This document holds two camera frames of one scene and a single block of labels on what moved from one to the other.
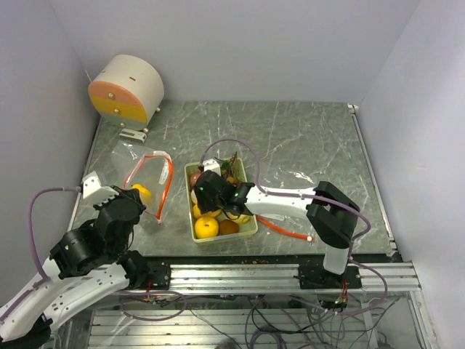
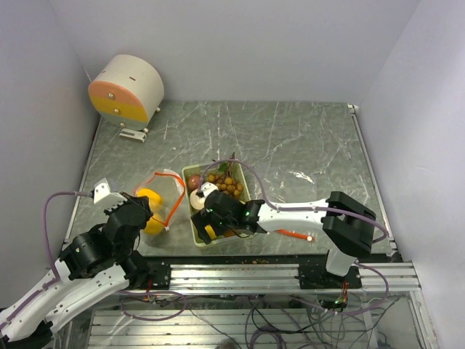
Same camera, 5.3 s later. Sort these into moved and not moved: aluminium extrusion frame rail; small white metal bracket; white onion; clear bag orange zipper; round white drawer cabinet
Moved: clear bag orange zipper
Not moved: aluminium extrusion frame rail; round white drawer cabinet; small white metal bracket; white onion
